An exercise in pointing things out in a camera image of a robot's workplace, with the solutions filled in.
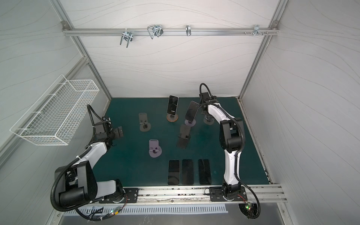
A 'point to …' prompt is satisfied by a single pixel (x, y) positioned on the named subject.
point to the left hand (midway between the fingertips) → (114, 128)
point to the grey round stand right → (208, 120)
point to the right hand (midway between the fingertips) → (213, 109)
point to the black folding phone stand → (184, 136)
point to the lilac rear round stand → (191, 124)
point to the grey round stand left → (144, 126)
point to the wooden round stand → (172, 118)
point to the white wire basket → (51, 119)
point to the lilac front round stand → (155, 150)
